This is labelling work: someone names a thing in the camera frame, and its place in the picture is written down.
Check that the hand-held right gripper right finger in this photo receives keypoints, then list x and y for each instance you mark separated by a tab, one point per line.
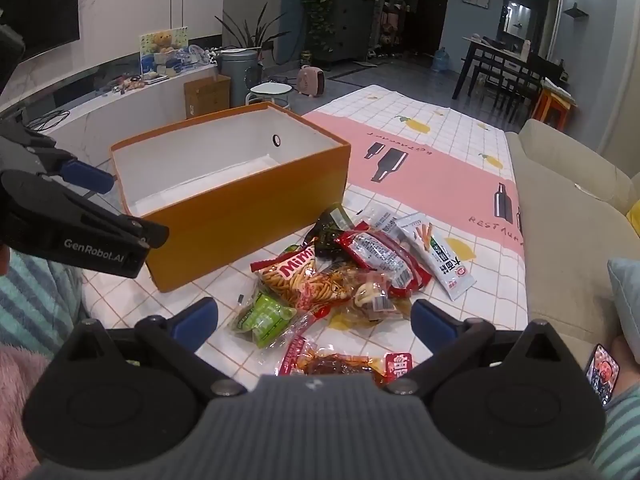
431	322

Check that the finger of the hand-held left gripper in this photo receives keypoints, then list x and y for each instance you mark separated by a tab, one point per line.
87	177
100	217

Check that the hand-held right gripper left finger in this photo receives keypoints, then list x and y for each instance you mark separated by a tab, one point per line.
197	319

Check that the white breadstick packet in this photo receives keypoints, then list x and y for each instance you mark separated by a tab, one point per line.
442	260

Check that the green pea packet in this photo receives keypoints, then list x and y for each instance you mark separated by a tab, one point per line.
262	317

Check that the clear yellow brown snack packet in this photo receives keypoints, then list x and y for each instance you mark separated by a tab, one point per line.
370	300

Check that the red packet with white label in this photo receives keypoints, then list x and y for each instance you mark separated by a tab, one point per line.
385	260

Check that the orange shrimp stick packet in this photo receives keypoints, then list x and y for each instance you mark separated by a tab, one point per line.
295	280

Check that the orange cardboard box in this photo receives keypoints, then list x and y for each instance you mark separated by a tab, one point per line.
240	220

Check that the clear red spicy strip packet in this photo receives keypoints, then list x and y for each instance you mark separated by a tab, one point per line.
330	362

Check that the clear quail egg packet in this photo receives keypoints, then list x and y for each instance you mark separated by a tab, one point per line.
382	220

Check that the dark green snack packet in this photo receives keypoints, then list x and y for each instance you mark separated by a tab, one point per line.
327	235

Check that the white television cabinet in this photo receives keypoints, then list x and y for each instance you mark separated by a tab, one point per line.
100	120

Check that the person's left leg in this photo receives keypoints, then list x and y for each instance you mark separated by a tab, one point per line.
35	305

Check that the person's leg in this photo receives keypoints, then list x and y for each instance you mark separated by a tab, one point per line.
35	305
622	425

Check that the pile of small trinkets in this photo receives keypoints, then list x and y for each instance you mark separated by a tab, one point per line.
132	82

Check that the brown cardboard carton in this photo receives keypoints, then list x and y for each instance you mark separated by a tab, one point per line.
207	97

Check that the pile of blue white toys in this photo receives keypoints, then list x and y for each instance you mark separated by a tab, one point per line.
185	60

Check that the teddy bear picture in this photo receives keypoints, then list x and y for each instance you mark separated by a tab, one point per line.
162	42

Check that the pink fluffy blanket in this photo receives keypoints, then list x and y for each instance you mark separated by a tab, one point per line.
20	400

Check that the checked pink tablecloth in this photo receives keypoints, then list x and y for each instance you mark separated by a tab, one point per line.
450	160

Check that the beige sofa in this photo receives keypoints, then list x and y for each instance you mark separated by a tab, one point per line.
560	220

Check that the smartphone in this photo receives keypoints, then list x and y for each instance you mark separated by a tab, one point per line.
602	374

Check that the grey trash bin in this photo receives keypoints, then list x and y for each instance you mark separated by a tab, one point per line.
237	77

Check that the black television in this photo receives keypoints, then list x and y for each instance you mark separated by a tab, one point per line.
45	0

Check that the light blue cushion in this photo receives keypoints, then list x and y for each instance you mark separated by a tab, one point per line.
627	305

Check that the white round stool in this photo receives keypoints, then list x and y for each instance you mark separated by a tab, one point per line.
270	91

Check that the person's right leg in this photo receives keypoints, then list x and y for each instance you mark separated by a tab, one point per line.
622	425

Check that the long-leaf potted plant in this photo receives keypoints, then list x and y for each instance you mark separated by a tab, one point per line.
250	32

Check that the yellow cushion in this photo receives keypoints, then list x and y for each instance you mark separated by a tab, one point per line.
634	222

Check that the orange stool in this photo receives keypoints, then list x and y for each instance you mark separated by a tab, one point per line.
552	107

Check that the green tin can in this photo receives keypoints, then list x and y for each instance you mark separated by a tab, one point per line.
306	58

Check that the dark dining chair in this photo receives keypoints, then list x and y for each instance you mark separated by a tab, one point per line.
542	77
495	80

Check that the blue water bottle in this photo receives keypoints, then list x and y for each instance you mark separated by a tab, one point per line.
441	61

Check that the dark dining table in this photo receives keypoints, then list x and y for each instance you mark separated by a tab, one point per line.
492	47

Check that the trailing green plant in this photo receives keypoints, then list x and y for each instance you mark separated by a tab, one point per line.
320	5

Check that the grey dresser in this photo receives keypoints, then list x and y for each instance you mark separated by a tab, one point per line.
352	30

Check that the dark entrance door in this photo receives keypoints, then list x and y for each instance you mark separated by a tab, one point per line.
435	15

